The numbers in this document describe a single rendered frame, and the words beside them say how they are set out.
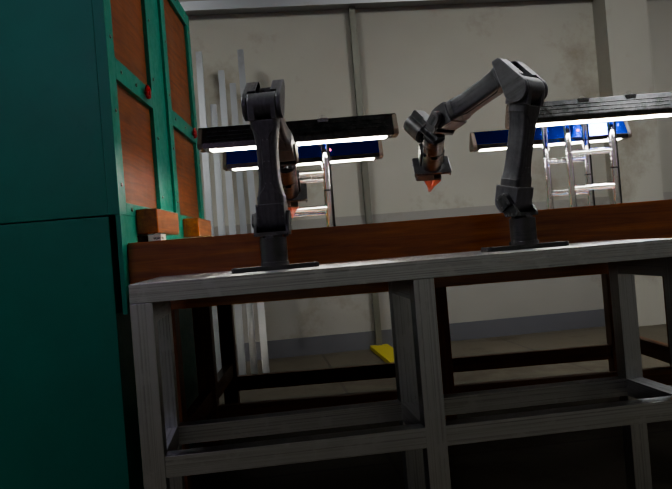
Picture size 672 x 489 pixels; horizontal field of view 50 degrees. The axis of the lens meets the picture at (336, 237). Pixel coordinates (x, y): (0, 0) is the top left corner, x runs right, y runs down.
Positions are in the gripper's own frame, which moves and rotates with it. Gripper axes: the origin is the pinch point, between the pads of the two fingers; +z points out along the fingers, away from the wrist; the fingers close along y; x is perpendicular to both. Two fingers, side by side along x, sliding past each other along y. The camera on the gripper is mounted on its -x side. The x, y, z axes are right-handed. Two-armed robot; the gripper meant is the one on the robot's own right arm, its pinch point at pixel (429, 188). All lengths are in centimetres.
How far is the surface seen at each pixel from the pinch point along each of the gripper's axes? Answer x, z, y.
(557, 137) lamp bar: -61, 40, -63
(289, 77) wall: -255, 145, 43
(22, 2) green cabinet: -31, -49, 105
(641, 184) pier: -188, 204, -190
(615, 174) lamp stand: -23, 24, -68
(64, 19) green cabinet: -27, -46, 94
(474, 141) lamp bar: -63, 40, -31
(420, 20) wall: -286, 129, -49
